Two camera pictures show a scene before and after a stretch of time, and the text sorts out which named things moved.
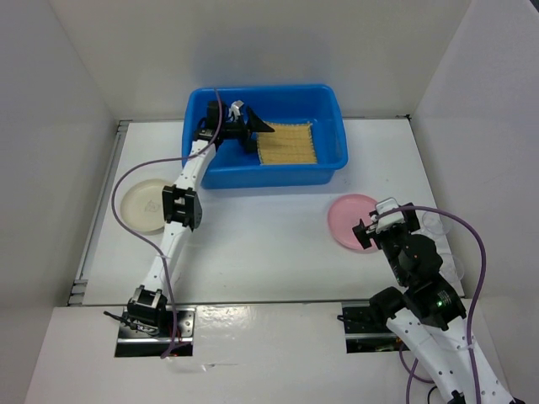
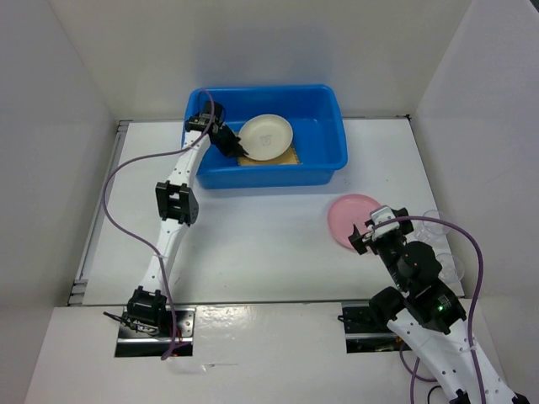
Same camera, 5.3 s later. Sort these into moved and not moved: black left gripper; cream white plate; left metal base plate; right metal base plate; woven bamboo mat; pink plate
Moved: cream white plate; woven bamboo mat; black left gripper
Not moved: right metal base plate; pink plate; left metal base plate
